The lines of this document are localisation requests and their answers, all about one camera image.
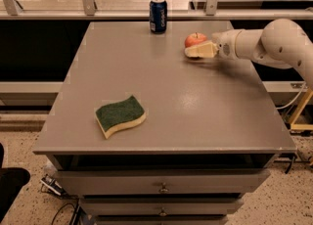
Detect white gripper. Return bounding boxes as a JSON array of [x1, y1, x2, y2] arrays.
[[185, 29, 242, 60]]

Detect red apple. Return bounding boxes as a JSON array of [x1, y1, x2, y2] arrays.
[[185, 32, 207, 48]]

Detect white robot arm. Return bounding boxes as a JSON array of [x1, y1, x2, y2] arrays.
[[185, 19, 313, 89]]

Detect green yellow sponge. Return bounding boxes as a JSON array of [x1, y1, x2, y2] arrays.
[[95, 95, 147, 139]]

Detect blue soda can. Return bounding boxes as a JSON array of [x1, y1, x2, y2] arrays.
[[149, 0, 167, 34]]

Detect grey drawer cabinet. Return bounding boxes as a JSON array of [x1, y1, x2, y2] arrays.
[[34, 22, 295, 225]]

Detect middle drawer with knob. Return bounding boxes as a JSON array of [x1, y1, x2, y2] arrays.
[[80, 198, 243, 216]]

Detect drawer with knob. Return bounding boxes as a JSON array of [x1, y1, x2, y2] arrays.
[[54, 169, 270, 196], [80, 198, 243, 216]]

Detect top drawer with knob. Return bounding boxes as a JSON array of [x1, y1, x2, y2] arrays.
[[54, 169, 270, 196]]

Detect small device on floor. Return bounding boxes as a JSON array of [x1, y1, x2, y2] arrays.
[[41, 175, 64, 196]]

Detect black chair seat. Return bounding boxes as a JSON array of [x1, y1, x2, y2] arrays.
[[0, 143, 30, 222]]

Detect yellow metal frame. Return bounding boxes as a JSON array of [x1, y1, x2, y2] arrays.
[[288, 88, 313, 131]]

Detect black floor cable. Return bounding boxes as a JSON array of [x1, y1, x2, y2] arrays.
[[50, 199, 81, 225]]

